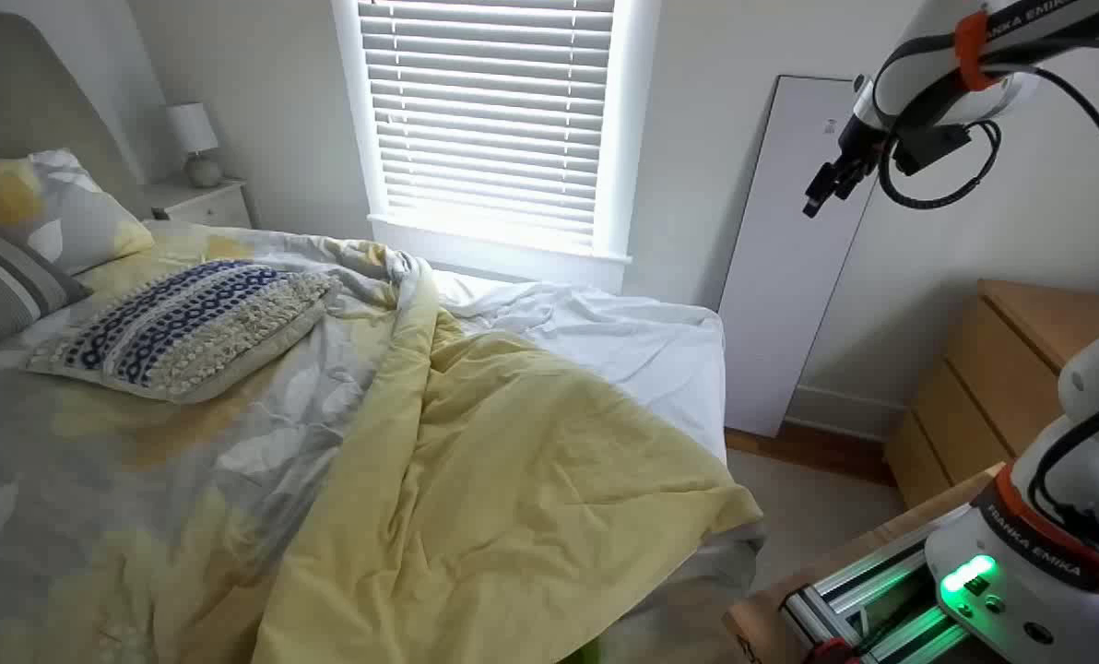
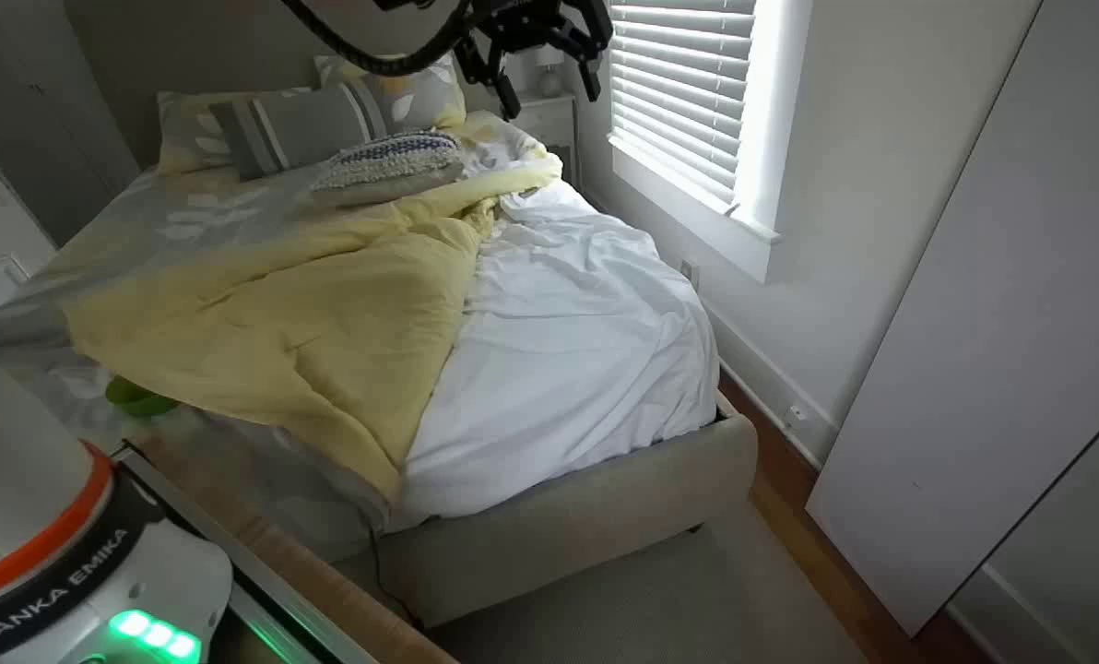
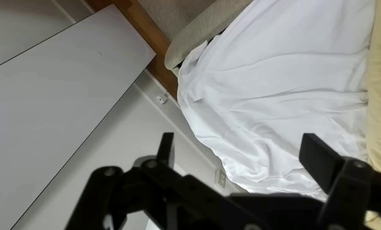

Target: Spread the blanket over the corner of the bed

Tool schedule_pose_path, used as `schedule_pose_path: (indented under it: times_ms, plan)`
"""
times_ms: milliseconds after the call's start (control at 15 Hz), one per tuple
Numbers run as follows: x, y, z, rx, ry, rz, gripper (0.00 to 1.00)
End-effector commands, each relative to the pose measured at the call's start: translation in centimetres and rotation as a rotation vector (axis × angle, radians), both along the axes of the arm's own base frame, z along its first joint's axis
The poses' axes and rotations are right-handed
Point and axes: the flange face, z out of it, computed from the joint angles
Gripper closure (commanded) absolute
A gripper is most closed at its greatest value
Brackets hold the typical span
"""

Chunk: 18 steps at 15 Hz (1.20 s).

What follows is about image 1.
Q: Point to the blue patterned knit pillow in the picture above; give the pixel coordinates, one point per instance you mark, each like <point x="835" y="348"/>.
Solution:
<point x="195" y="335"/>

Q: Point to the yellow and grey blanket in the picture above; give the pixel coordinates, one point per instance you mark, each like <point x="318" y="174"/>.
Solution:
<point x="388" y="492"/>

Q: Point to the small white table lamp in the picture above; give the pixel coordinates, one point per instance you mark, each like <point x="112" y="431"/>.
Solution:
<point x="197" y="143"/>

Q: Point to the white nightstand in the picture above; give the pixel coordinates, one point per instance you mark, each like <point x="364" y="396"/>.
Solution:
<point x="187" y="204"/>

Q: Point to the white window blinds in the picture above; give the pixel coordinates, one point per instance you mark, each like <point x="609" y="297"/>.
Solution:
<point x="490" y="111"/>

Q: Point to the yellow grey floral pillow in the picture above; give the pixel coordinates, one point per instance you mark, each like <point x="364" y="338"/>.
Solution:
<point x="53" y="204"/>

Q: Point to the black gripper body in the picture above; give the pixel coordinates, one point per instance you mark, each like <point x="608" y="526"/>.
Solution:
<point x="858" y="155"/>

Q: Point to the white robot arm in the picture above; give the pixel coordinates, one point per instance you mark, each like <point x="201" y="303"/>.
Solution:
<point x="1021" y="565"/>

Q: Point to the grey upholstered headboard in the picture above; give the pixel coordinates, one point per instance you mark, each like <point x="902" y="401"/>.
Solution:
<point x="43" y="103"/>

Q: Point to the grey striped pillow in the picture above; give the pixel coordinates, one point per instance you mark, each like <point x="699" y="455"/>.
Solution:
<point x="0" y="290"/>

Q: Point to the light wooden dresser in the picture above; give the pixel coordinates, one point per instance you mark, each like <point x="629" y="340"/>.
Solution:
<point x="994" y="384"/>

